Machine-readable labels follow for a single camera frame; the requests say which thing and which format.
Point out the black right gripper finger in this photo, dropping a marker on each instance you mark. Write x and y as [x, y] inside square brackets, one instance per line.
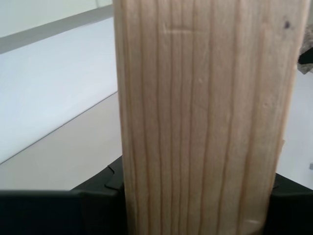
[307, 57]

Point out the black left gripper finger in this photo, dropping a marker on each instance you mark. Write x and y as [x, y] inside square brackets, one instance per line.
[291, 210]
[61, 213]

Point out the light wooden block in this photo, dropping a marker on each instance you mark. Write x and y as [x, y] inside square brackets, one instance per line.
[203, 117]

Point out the speckled granite rock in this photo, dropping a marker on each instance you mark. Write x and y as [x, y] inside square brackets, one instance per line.
[306, 69]

